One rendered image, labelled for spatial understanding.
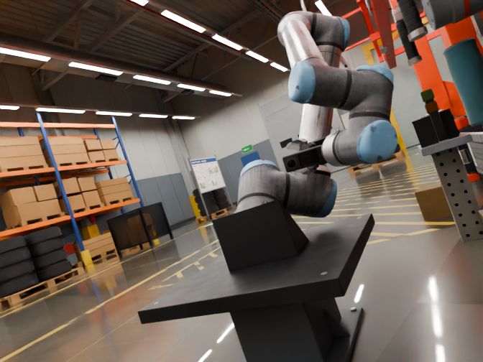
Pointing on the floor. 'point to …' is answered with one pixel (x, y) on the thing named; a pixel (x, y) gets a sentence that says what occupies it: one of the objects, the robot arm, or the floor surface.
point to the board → (208, 177)
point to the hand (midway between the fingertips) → (290, 159)
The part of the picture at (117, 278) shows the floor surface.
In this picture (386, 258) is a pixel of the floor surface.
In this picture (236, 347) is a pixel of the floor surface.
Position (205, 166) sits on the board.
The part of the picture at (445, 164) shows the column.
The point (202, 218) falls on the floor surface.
